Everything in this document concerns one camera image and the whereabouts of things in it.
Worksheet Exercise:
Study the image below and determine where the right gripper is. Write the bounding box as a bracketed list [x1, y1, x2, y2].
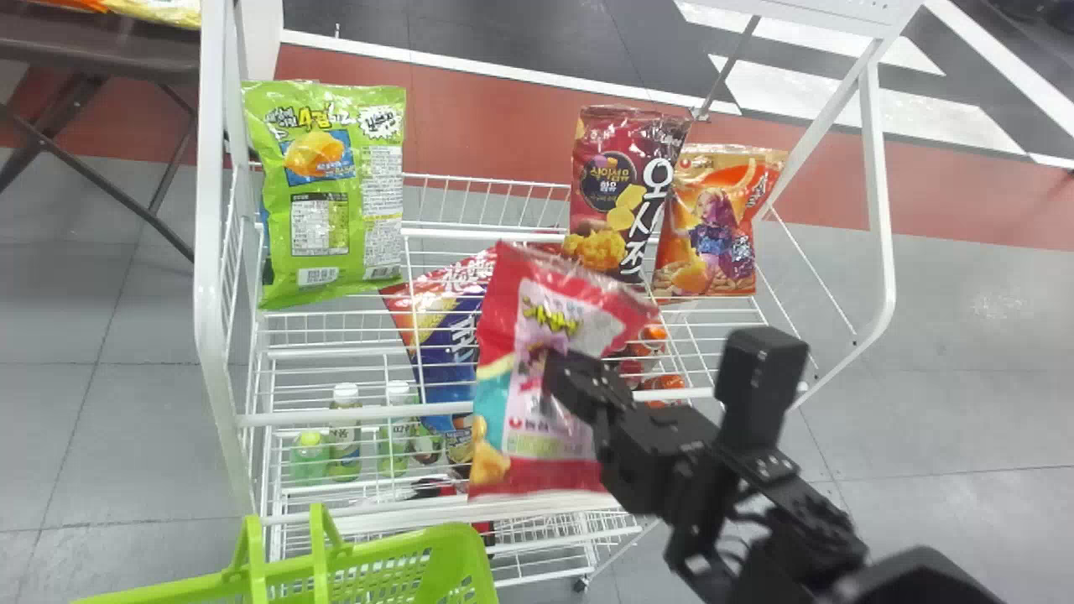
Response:
[541, 348, 733, 516]

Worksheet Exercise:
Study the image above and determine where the blue snack packet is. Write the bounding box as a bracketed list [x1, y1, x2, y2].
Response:
[378, 247, 498, 434]

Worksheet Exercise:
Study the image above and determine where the white green bottle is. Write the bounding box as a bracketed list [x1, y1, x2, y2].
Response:
[326, 383, 364, 483]
[377, 381, 418, 479]

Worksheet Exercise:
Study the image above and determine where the dark red snack packet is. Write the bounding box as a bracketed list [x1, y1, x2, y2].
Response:
[561, 105, 693, 284]

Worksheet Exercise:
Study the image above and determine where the orange snack packet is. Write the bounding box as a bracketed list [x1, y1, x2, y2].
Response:
[651, 143, 789, 299]

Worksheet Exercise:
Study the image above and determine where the green basket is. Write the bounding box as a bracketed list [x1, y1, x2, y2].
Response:
[71, 502, 500, 604]

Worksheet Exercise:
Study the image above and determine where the green snack packet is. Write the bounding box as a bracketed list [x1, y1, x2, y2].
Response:
[241, 80, 408, 310]

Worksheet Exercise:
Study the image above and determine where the yellow snack packet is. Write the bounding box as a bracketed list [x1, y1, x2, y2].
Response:
[34, 0, 202, 31]

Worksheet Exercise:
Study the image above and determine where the dark side table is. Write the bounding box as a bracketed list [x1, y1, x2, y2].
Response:
[0, 0, 202, 263]

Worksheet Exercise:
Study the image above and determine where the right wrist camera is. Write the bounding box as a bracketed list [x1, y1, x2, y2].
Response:
[714, 326, 811, 451]

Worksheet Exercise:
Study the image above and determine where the white wire rack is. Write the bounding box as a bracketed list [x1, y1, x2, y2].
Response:
[193, 0, 925, 593]

